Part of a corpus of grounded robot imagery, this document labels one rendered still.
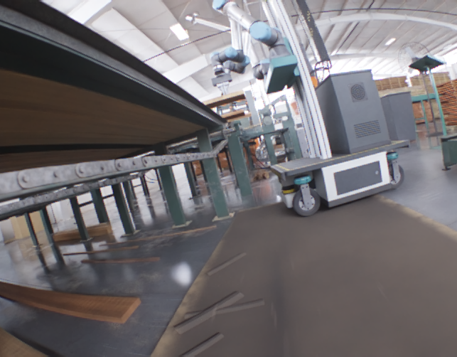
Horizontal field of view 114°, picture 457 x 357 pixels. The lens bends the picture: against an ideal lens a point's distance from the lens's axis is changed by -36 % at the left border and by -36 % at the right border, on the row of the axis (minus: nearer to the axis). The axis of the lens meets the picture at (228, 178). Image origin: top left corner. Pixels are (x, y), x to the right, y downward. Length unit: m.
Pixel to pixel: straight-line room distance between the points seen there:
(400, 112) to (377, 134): 3.12
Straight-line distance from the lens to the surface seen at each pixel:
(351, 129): 1.51
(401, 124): 4.72
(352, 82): 1.59
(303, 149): 5.82
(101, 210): 3.66
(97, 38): 0.57
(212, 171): 1.91
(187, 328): 0.77
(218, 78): 1.56
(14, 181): 0.39
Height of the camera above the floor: 0.48
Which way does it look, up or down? 5 degrees down
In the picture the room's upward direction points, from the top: 14 degrees counter-clockwise
